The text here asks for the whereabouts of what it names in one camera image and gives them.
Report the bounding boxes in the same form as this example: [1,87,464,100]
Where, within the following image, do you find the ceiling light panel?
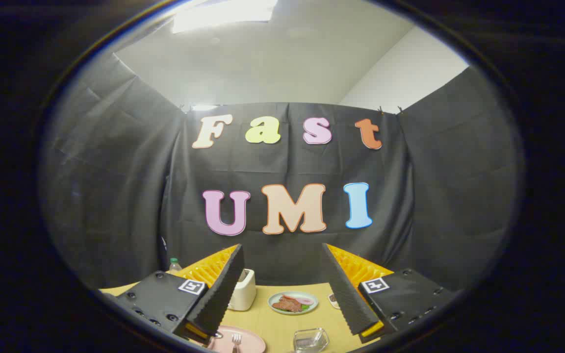
[172,0,279,34]

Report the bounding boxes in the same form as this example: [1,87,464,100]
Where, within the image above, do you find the metal cutlery rack tray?
[293,328,330,353]

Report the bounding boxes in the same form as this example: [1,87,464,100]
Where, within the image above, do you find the brown meat slices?
[272,296,303,313]

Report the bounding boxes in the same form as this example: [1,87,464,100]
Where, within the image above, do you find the black backdrop cloth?
[40,51,523,295]

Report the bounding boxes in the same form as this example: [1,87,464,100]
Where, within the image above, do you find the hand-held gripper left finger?
[116,244,245,345]

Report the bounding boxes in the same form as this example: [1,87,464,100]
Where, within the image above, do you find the pink plate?
[207,326,266,353]

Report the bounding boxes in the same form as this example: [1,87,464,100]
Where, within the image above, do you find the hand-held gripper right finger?
[322,243,457,344]

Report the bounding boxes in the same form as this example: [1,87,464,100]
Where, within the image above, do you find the pale green plate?
[268,291,319,315]

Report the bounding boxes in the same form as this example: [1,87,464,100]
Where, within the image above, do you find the cream toaster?
[228,269,257,311]

